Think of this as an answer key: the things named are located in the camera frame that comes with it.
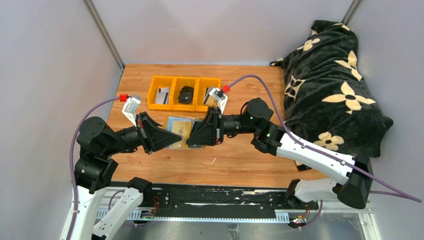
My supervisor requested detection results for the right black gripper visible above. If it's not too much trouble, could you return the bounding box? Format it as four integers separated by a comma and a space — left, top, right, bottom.
185, 107, 258, 147

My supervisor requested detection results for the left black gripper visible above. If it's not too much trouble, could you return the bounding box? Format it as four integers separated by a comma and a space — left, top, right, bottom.
105, 110, 184, 155

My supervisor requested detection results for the gold card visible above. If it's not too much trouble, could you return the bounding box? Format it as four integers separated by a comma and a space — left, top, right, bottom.
171, 120, 192, 147

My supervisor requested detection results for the yellow leather card holder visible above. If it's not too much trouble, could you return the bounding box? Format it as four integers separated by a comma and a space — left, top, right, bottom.
162, 113, 205, 150

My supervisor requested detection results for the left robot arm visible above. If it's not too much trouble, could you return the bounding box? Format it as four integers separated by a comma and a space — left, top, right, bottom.
61, 112, 182, 240

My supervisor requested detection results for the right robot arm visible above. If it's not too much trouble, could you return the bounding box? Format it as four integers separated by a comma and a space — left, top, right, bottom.
186, 98, 373, 210

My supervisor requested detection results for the white cards stack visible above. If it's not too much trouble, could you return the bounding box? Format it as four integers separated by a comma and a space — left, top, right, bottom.
155, 87, 171, 105

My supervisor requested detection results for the black cards stack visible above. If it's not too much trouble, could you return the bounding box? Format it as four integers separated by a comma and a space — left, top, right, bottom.
177, 86, 194, 104

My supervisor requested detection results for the right yellow bin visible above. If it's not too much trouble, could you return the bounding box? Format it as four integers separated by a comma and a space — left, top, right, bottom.
195, 77, 221, 112

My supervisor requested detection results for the black floral blanket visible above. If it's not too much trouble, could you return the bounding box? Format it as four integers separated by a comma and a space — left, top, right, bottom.
270, 20, 394, 158

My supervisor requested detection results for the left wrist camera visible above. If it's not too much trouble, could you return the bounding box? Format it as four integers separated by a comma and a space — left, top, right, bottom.
121, 94, 142, 127

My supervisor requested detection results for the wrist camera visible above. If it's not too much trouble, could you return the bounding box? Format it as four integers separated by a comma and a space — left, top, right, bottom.
121, 94, 142, 127
202, 86, 229, 114

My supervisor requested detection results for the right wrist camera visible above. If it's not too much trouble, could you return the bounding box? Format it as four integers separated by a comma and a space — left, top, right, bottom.
202, 86, 229, 114

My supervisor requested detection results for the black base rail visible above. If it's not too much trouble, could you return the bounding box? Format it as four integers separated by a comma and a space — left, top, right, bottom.
141, 183, 319, 219

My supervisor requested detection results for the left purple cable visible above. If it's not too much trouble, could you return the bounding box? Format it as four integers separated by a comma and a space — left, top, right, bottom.
66, 93, 133, 240

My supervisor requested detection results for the purple cable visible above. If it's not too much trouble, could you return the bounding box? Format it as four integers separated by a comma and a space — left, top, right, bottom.
66, 93, 133, 240
221, 74, 423, 229

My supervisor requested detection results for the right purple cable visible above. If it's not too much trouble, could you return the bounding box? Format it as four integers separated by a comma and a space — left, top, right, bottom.
221, 74, 423, 229

